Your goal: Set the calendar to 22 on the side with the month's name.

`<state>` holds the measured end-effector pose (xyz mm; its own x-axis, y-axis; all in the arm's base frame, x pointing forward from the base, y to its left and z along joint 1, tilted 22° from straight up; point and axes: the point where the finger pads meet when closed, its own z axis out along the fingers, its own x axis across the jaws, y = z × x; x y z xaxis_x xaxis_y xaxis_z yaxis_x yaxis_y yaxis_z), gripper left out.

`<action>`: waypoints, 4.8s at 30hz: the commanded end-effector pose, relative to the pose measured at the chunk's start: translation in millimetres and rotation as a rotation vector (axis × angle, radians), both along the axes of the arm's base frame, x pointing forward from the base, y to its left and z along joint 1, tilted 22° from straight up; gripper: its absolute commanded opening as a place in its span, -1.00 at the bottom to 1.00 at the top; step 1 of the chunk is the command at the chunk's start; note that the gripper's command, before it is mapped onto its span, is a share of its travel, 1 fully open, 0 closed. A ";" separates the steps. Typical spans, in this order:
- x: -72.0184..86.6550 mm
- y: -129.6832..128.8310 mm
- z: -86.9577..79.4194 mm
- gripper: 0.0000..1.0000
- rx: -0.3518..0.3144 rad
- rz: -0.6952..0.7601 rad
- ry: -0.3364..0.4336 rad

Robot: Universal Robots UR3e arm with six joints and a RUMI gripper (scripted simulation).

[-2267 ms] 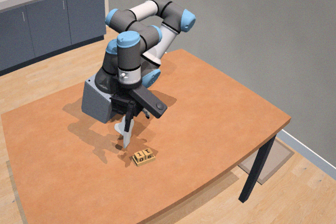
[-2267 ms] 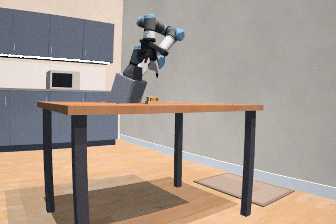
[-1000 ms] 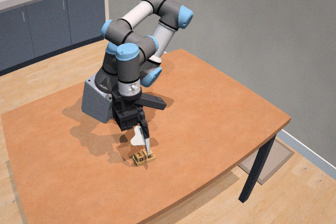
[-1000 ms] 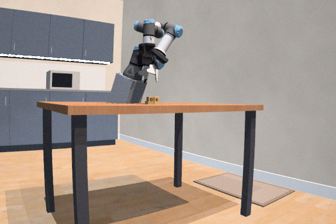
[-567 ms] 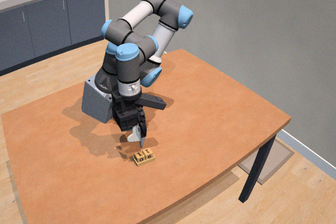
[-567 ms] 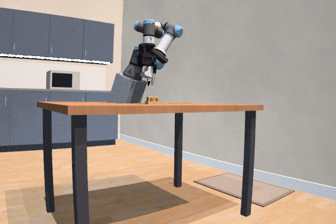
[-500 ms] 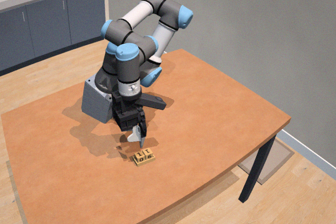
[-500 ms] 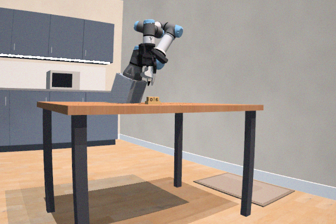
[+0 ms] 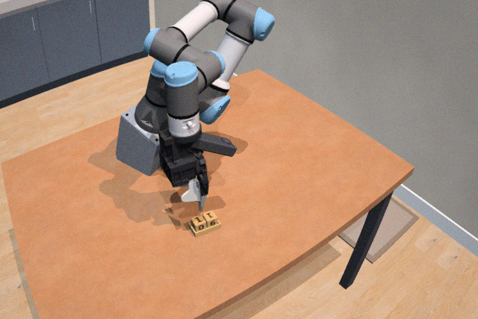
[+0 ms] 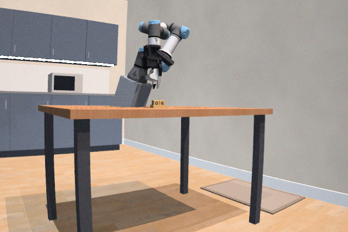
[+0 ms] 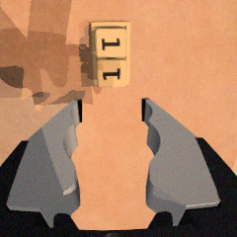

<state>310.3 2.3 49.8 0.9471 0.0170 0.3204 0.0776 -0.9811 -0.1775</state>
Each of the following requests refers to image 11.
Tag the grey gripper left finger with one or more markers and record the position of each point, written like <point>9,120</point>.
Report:
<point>38,179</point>

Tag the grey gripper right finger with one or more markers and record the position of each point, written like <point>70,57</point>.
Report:
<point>186,177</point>

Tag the tan cube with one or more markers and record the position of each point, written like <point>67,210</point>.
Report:
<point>110,42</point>
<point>111,72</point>

